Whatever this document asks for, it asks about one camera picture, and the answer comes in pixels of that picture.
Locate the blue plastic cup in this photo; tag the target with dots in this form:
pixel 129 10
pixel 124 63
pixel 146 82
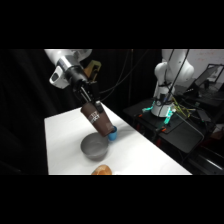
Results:
pixel 112 135

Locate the black monitor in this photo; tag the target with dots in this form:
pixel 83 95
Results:
pixel 208 75

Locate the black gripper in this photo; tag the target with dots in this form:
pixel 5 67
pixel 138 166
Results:
pixel 80 81

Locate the black curtain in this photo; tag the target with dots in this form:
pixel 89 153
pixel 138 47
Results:
pixel 23 100

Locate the tan wrist camera mount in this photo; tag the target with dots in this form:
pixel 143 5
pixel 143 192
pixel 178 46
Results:
pixel 92 69

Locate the grey bowl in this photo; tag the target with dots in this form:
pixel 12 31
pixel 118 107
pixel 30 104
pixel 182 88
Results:
pixel 95 146

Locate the orange bread piece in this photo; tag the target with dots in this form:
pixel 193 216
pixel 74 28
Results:
pixel 102 170

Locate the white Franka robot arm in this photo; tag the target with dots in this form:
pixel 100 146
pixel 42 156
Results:
pixel 68 56

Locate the black robot stand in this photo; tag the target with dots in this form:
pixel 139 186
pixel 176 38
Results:
pixel 181 133

